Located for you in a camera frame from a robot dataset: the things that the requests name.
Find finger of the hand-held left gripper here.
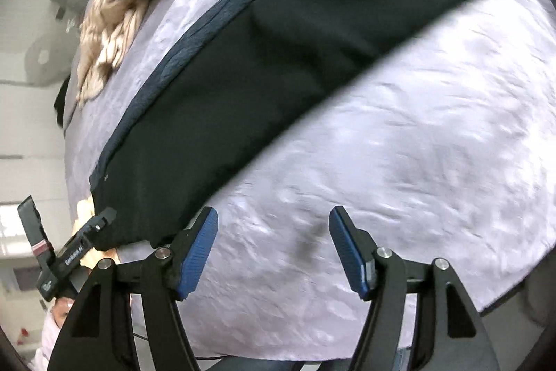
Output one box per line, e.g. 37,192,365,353
71,206,118,247

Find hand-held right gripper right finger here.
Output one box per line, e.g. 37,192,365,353
329,205,511,371

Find person's left forearm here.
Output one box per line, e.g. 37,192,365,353
35,296,83,369

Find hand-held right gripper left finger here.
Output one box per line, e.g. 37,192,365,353
47,206,219,371

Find lilac textured bedspread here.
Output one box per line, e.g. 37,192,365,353
63,0,556,361

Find black pants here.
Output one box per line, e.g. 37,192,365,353
89,0,505,251

